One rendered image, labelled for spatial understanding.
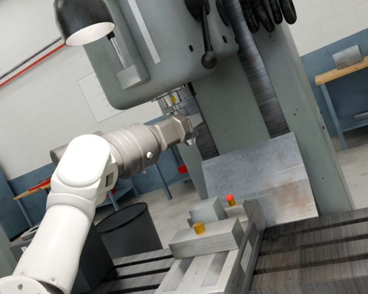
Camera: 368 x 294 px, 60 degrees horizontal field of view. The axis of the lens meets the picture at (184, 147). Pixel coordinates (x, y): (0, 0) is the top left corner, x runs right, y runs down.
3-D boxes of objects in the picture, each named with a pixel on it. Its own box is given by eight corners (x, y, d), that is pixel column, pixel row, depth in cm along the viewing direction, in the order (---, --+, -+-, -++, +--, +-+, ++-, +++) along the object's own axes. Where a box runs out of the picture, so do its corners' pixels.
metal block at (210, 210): (222, 230, 69) (212, 205, 68) (198, 235, 72) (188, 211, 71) (228, 218, 74) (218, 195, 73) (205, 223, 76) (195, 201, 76)
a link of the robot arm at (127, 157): (146, 148, 54) (87, 177, 47) (138, 188, 61) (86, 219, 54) (106, 112, 59) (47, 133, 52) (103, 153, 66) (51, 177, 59)
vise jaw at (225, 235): (239, 248, 62) (231, 231, 62) (174, 260, 69) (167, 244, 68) (245, 233, 67) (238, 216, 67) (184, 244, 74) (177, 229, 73)
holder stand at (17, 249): (92, 291, 87) (59, 227, 84) (37, 301, 96) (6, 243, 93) (115, 265, 98) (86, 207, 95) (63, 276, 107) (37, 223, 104)
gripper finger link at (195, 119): (202, 125, 69) (182, 135, 65) (196, 111, 68) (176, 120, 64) (207, 123, 67) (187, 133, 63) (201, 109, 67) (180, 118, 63)
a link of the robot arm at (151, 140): (182, 101, 61) (133, 121, 53) (201, 147, 62) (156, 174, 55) (147, 116, 71) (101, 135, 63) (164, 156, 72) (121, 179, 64)
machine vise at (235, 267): (240, 327, 52) (214, 269, 51) (165, 332, 59) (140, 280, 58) (267, 221, 84) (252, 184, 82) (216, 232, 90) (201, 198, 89)
